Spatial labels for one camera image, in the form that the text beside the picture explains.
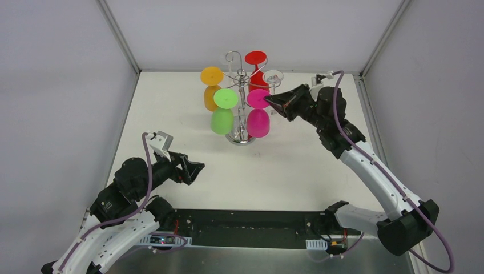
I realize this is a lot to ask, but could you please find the green plastic wine glass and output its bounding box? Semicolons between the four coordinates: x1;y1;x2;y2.
211;88;239;135

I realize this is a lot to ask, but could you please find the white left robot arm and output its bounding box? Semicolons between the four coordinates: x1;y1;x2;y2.
41;151;205;273

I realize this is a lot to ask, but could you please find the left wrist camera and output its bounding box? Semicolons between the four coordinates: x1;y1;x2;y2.
146;131;174;160

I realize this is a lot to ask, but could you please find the red plastic wine glass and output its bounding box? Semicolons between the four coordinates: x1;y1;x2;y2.
244;50;269;93

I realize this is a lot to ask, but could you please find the chrome wine glass rack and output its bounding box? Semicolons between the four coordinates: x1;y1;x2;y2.
224;51;255;146

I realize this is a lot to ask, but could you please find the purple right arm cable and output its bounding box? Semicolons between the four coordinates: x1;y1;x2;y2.
326;70;455;274

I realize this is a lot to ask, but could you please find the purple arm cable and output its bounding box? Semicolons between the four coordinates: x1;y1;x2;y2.
57;132;154;274
326;70;455;274

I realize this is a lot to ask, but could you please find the clear wine glass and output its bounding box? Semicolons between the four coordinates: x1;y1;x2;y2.
263;70;284;95

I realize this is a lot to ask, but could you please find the magenta plastic wine glass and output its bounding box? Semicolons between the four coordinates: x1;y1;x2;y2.
247;89;270;138

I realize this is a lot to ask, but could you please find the orange plastic wine glass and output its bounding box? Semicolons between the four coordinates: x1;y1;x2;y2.
200;66;224;112

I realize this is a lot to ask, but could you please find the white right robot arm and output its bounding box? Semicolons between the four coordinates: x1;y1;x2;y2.
264;84;439;256

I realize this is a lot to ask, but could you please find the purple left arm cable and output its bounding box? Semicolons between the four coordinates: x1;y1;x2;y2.
57;132;154;274

